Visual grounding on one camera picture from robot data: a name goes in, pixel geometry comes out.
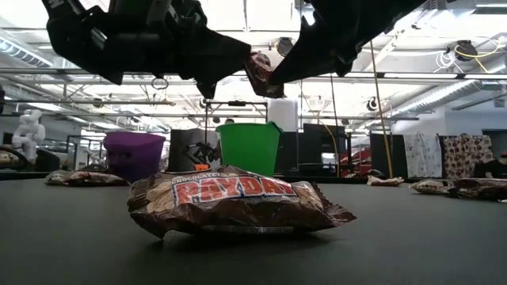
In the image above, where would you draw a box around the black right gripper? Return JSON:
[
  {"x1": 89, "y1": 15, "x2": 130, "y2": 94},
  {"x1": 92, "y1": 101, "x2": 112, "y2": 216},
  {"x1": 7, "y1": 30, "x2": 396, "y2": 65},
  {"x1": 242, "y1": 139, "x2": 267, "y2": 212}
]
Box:
[{"x1": 270, "y1": 0, "x2": 381, "y2": 86}]

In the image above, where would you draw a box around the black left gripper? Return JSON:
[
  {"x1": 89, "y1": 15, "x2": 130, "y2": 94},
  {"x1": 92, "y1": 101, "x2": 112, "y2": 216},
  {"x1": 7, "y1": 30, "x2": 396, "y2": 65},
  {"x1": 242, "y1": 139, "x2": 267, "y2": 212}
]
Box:
[{"x1": 47, "y1": 11, "x2": 253, "y2": 100}]

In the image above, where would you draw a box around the brown Payday candy bar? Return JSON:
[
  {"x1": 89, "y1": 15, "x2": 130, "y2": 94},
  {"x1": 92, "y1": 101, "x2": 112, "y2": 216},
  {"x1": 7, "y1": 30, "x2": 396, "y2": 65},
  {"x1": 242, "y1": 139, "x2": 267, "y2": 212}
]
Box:
[
  {"x1": 244, "y1": 51, "x2": 285, "y2": 99},
  {"x1": 73, "y1": 170, "x2": 131, "y2": 187},
  {"x1": 447, "y1": 177, "x2": 507, "y2": 202},
  {"x1": 126, "y1": 165, "x2": 357, "y2": 241}
]

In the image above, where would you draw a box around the green halloween bucket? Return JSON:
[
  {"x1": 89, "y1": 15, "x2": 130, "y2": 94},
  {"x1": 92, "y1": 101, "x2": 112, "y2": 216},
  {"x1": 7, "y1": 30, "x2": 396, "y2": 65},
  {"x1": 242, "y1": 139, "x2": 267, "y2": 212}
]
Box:
[{"x1": 215, "y1": 121, "x2": 284, "y2": 178}]

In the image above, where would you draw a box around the purple halloween bucket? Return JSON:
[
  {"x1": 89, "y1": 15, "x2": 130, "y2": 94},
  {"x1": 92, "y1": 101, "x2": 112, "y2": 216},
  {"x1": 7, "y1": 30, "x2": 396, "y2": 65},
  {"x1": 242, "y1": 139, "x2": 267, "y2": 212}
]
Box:
[{"x1": 102, "y1": 131, "x2": 166, "y2": 184}]

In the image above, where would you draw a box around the white Payday candy bar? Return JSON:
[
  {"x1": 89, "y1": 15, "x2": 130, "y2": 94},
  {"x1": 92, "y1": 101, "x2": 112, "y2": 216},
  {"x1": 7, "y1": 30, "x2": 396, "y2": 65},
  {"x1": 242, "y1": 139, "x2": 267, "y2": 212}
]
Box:
[
  {"x1": 409, "y1": 178, "x2": 456, "y2": 196},
  {"x1": 366, "y1": 175, "x2": 405, "y2": 187}
]

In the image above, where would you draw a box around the black screen panel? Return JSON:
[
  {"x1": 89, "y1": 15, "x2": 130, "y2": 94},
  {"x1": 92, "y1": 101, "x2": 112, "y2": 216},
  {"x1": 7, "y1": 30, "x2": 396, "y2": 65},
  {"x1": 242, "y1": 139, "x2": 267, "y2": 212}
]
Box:
[{"x1": 303, "y1": 123, "x2": 348, "y2": 178}]

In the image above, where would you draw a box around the dark partition panel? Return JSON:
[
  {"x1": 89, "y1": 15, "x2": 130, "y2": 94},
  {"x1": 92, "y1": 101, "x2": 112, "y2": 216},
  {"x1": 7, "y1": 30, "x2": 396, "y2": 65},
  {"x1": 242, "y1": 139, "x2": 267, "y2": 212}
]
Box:
[{"x1": 169, "y1": 127, "x2": 221, "y2": 174}]

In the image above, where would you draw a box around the narrow black panel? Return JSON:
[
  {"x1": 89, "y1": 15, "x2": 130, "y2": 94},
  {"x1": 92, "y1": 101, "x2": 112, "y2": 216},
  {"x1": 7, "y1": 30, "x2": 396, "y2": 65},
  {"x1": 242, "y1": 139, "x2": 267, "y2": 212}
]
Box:
[{"x1": 276, "y1": 131, "x2": 301, "y2": 175}]

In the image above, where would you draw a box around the red metal rack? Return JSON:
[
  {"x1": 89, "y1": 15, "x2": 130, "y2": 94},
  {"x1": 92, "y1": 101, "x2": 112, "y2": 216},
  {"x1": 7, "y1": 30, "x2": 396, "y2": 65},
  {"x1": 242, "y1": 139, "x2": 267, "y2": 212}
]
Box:
[{"x1": 340, "y1": 146, "x2": 372, "y2": 178}]

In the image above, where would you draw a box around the black upright panel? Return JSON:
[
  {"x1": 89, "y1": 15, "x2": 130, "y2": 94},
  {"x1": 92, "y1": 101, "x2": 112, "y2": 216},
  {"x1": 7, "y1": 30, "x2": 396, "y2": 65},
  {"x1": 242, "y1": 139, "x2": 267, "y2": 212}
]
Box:
[{"x1": 370, "y1": 132, "x2": 406, "y2": 179}]

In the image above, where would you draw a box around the white floral cloth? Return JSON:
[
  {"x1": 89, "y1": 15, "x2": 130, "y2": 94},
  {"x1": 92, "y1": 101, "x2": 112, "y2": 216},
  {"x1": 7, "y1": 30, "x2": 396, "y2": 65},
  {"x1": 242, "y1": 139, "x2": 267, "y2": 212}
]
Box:
[{"x1": 403, "y1": 132, "x2": 444, "y2": 179}]

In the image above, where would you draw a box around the brown dotted cloth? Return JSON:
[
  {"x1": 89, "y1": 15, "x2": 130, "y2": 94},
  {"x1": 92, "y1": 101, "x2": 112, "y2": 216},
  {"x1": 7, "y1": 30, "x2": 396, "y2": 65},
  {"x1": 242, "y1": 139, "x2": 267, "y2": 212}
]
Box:
[{"x1": 442, "y1": 134, "x2": 495, "y2": 180}]

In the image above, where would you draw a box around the white humanoid robot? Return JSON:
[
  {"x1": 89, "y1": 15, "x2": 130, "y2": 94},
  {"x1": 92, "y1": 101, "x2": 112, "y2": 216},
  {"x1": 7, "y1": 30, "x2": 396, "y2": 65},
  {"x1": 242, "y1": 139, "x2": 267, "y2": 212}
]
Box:
[{"x1": 10, "y1": 108, "x2": 47, "y2": 164}]

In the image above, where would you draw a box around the thin black cable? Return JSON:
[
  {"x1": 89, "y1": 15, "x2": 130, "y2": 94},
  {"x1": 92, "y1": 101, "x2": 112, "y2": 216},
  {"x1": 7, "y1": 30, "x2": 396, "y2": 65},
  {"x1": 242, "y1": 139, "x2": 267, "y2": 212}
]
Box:
[{"x1": 329, "y1": 74, "x2": 341, "y2": 178}]

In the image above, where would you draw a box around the orange yellow cable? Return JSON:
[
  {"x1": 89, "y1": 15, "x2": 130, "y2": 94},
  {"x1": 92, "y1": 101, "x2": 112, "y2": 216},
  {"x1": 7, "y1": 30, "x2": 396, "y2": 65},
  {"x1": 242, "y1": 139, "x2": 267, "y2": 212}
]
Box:
[{"x1": 368, "y1": 39, "x2": 395, "y2": 180}]

